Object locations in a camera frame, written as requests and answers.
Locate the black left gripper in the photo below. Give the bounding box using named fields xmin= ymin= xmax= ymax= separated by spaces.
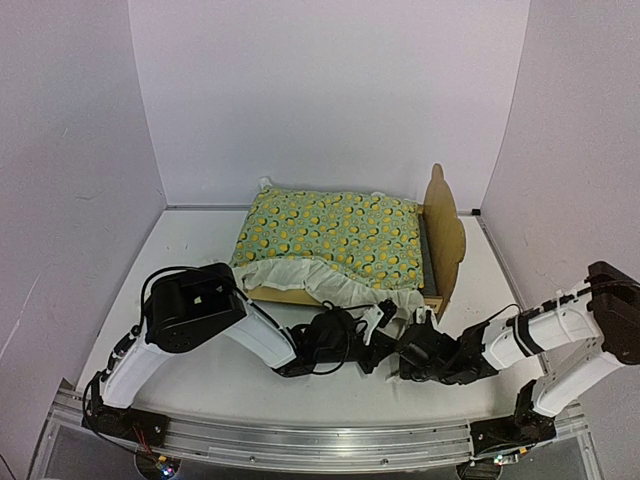
xmin=317 ymin=333 xmax=396 ymax=375

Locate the lemon print bed cushion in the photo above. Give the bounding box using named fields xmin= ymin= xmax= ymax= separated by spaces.
xmin=230 ymin=179 xmax=425 ymax=315

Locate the wooden pet bed frame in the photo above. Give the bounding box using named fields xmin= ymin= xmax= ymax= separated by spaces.
xmin=240 ymin=164 xmax=466 ymax=318

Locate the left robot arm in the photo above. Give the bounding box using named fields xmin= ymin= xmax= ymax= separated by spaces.
xmin=83 ymin=263 xmax=397 ymax=437

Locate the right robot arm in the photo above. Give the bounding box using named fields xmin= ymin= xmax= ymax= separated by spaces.
xmin=395 ymin=261 xmax=639 ymax=443

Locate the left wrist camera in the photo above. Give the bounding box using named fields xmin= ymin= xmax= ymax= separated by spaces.
xmin=360 ymin=299 xmax=397 ymax=346

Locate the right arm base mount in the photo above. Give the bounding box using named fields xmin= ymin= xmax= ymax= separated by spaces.
xmin=470 ymin=380 xmax=556 ymax=460

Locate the aluminium front rail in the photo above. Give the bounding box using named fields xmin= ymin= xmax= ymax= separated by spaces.
xmin=47 ymin=379 xmax=591 ymax=466

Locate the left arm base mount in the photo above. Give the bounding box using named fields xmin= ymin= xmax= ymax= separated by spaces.
xmin=82 ymin=397 xmax=169 ymax=447

